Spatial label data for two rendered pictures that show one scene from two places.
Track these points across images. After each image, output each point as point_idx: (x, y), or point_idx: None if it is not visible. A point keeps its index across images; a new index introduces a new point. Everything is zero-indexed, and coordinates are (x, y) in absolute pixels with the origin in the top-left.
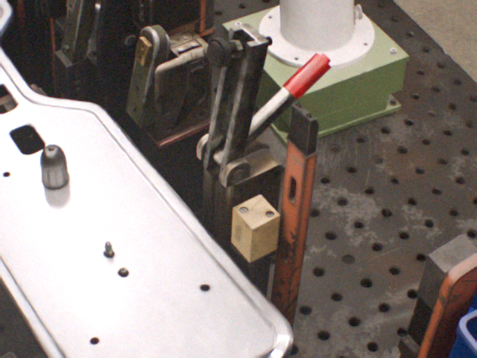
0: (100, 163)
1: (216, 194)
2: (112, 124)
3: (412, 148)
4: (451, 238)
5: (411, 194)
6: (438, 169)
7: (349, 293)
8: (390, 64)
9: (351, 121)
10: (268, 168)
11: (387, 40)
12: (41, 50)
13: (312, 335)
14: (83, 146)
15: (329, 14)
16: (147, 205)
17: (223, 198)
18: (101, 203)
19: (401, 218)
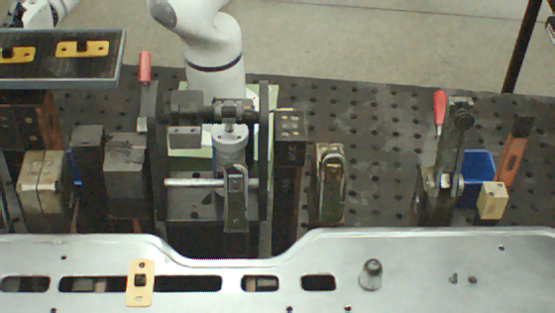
0: (371, 251)
1: (441, 207)
2: (340, 229)
3: (312, 137)
4: (392, 159)
5: (347, 157)
6: (337, 135)
7: (401, 226)
8: (277, 98)
9: (273, 151)
10: None
11: (256, 86)
12: None
13: None
14: (348, 254)
15: (244, 93)
16: (422, 244)
17: (449, 205)
18: (408, 265)
19: (362, 172)
